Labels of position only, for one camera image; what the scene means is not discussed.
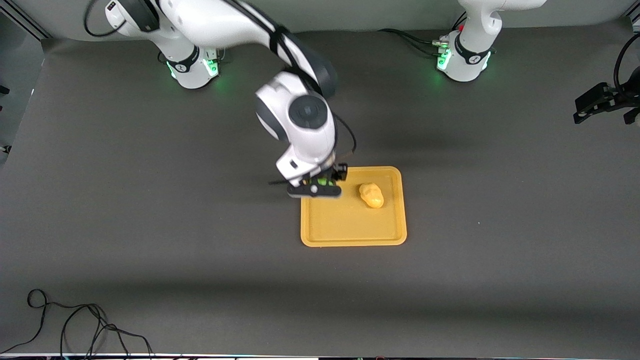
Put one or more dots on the yellow potato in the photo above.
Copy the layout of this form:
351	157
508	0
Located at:
371	195

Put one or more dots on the dark grey table mat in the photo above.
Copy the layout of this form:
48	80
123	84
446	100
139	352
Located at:
320	300

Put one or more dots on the green apple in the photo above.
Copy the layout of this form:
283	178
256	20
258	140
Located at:
325	181

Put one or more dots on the yellow plastic tray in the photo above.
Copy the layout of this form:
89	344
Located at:
350	225

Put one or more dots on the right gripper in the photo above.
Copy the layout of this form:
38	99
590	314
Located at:
339	172

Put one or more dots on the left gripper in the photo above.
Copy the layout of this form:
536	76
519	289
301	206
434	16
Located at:
616	94

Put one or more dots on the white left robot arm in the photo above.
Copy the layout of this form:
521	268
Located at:
472	55

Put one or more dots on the aluminium frame bar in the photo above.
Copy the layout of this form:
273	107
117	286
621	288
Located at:
25	20
635	20

